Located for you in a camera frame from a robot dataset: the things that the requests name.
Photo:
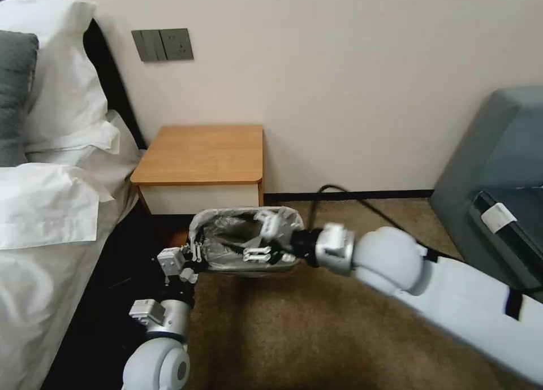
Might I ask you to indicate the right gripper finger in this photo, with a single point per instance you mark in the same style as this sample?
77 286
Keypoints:
265 215
257 254

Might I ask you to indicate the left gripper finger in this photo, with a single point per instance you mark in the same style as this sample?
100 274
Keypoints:
197 252
186 252

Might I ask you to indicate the grey trash can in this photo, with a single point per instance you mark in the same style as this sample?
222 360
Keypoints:
254 269

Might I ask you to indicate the translucent white garbage bag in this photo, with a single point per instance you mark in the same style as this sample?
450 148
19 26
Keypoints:
220 233

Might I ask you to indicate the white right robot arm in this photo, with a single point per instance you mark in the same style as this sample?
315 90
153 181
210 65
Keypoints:
441 288

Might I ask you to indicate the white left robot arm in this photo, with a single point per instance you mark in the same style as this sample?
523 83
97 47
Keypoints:
159 360

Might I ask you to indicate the black skirting board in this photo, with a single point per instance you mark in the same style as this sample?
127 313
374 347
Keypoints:
348 193

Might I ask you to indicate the black bed base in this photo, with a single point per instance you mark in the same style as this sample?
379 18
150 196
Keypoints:
110 288

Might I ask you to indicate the wooden top nightstand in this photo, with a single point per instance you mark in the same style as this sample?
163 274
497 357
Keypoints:
199 161

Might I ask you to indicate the white bed sheet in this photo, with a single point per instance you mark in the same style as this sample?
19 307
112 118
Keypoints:
38 292

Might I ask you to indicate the black headboard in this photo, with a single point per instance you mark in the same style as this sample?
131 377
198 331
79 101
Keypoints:
114 80

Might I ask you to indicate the grey-blue sofa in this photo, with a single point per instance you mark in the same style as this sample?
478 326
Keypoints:
488 152

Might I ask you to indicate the large white pillow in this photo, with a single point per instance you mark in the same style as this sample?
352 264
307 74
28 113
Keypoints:
63 76

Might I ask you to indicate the black device with white label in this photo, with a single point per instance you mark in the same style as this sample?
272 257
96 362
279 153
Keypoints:
515 233

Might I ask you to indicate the grey knitted pillow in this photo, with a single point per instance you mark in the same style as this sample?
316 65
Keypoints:
15 97

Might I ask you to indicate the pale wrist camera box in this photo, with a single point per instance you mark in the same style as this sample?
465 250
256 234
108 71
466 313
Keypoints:
170 261

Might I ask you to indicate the grey wall switch panel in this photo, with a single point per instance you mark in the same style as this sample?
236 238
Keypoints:
163 45

